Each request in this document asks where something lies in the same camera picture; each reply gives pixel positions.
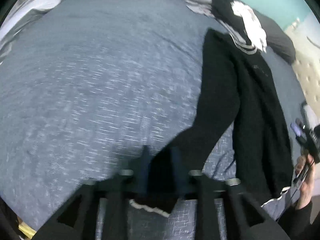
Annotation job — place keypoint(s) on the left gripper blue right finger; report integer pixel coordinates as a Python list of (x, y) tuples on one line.
[(244, 217)]

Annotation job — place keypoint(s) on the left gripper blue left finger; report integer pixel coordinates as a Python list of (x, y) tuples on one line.
[(77, 217)]

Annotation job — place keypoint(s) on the black sweater white trim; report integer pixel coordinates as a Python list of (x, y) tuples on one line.
[(237, 91)]

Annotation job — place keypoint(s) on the person's right forearm black sleeve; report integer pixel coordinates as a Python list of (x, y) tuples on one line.
[(295, 221)]

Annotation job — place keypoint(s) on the person's right hand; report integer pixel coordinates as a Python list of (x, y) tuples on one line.
[(307, 186)]

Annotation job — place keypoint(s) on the cream tufted headboard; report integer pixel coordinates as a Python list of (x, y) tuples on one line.
[(306, 64)]

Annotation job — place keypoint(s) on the white garment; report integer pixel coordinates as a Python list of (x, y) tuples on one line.
[(253, 28)]

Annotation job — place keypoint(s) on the black garment in pile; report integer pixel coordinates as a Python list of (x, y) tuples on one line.
[(222, 9)]

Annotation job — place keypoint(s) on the light grey duvet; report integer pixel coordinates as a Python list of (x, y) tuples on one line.
[(21, 17)]

